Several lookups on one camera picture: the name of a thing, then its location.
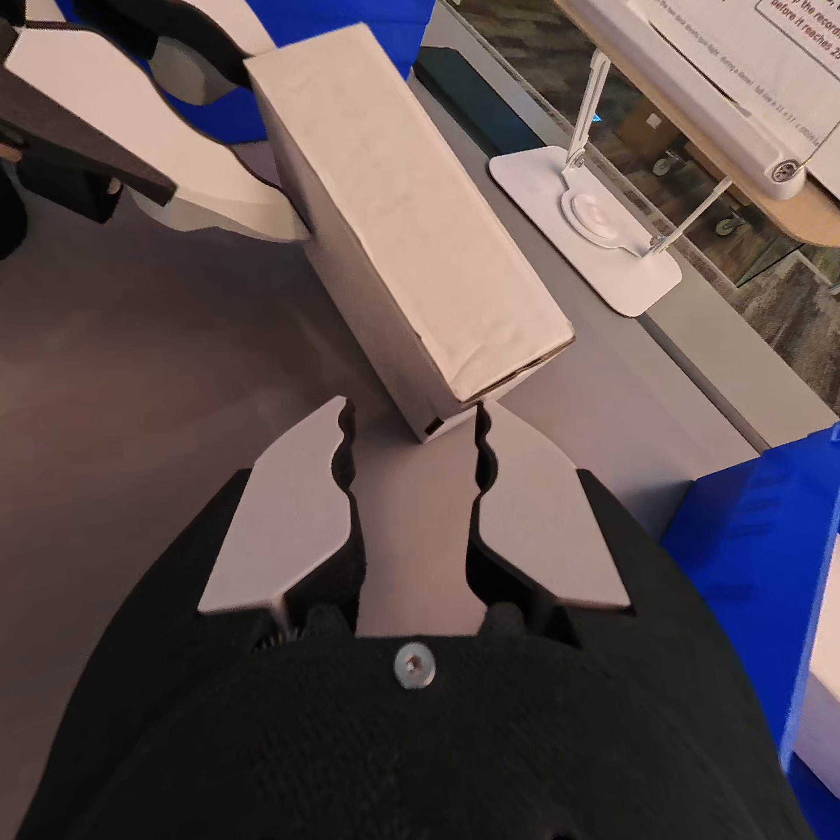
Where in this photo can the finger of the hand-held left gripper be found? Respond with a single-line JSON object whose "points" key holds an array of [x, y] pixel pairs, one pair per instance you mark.
{"points": [[197, 39], [131, 124]]}

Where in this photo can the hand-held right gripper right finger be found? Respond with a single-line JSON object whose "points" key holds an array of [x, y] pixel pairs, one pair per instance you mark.
{"points": [[551, 525]]}

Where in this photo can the brown wheeled crate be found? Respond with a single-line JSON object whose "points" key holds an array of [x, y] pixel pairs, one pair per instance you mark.
{"points": [[649, 128]]}

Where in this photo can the white metal sheet stand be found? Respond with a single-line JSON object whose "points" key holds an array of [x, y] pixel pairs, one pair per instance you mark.
{"points": [[590, 216]]}

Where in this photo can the wooden sign board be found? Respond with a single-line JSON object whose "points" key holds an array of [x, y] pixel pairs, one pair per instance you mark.
{"points": [[787, 216]]}

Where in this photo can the blue plastic bin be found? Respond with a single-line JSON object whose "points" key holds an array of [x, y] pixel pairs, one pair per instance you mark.
{"points": [[741, 525], [400, 33]]}

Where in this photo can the white cardboard box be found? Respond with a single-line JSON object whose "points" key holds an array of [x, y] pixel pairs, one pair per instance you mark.
{"points": [[823, 689], [394, 216]]}

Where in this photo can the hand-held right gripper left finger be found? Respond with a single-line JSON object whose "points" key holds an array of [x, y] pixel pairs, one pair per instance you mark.
{"points": [[282, 525]]}

